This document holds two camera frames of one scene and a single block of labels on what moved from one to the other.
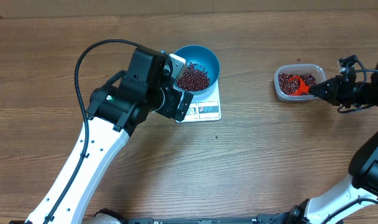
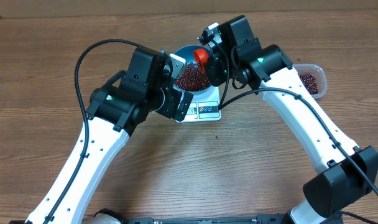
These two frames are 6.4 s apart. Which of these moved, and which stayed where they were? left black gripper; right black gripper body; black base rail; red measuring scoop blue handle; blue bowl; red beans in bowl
Moved: right black gripper body; red measuring scoop blue handle
Stayed: black base rail; red beans in bowl; left black gripper; blue bowl
